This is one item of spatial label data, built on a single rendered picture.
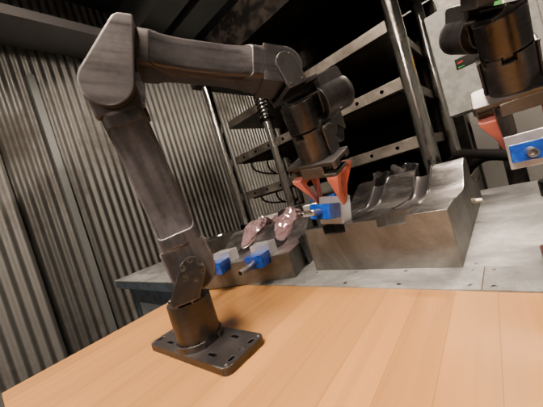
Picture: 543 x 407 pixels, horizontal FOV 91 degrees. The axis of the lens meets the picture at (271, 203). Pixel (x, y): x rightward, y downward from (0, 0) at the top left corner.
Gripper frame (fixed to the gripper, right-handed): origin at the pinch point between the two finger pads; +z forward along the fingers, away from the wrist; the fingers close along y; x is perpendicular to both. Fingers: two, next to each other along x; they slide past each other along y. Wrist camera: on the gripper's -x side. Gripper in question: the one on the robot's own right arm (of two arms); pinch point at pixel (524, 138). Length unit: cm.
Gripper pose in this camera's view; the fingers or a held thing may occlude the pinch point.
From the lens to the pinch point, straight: 59.4
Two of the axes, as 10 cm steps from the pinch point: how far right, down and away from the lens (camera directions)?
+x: -4.2, 6.5, -6.3
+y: -7.2, 1.9, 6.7
